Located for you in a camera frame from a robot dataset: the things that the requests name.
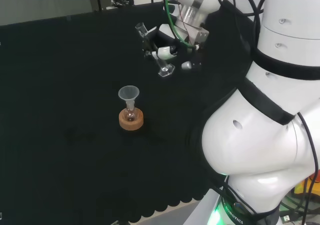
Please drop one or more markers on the clear graduated cylinder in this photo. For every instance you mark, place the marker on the clear graduated cylinder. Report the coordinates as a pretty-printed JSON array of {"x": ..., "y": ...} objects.
[{"x": 165, "y": 69}]

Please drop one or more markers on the yellow stop button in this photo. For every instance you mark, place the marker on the yellow stop button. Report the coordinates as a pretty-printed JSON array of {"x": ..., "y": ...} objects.
[{"x": 303, "y": 187}]

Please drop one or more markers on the small glass round-bottom flask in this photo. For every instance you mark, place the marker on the small glass round-bottom flask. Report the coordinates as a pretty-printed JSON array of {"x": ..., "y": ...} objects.
[{"x": 130, "y": 115}]

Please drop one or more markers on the black bench cloth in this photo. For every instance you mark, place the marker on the black bench cloth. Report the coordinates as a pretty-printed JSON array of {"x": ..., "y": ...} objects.
[{"x": 62, "y": 85}]

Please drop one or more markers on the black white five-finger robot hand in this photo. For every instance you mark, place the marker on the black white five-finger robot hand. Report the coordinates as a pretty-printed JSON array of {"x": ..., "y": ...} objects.
[{"x": 165, "y": 52}]

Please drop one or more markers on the clear plastic funnel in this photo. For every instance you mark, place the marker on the clear plastic funnel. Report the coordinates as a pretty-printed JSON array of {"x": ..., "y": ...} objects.
[{"x": 128, "y": 91}]

